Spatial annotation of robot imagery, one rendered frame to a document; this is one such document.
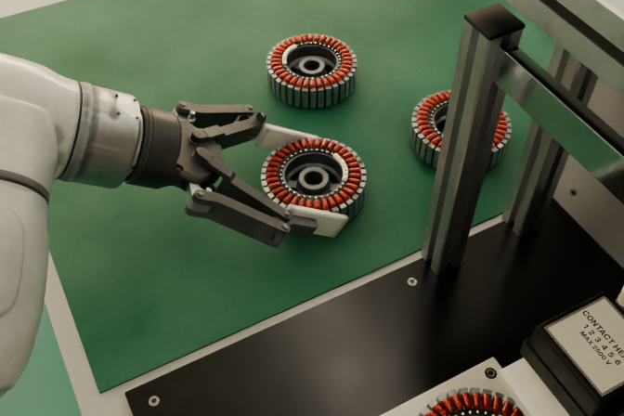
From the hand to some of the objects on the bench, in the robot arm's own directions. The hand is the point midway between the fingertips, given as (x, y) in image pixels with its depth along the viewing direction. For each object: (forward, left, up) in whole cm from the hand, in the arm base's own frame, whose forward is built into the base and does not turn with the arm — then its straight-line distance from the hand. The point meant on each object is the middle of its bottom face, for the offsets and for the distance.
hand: (312, 182), depth 78 cm
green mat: (+16, +22, -3) cm, 27 cm away
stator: (+2, -34, +2) cm, 34 cm away
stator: (0, 0, -2) cm, 2 cm away
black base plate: (+6, -46, -2) cm, 46 cm away
